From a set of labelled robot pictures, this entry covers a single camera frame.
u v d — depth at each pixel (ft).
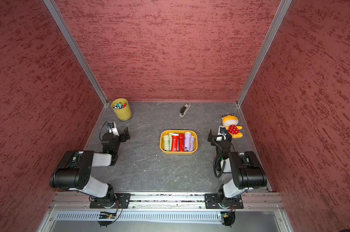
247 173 1.48
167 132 3.11
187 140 2.96
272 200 2.49
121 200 2.43
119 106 3.41
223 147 2.18
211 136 2.78
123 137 2.77
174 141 2.94
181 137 3.00
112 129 2.60
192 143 3.00
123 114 3.30
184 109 3.66
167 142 3.04
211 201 2.42
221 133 2.53
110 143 2.29
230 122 3.30
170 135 3.02
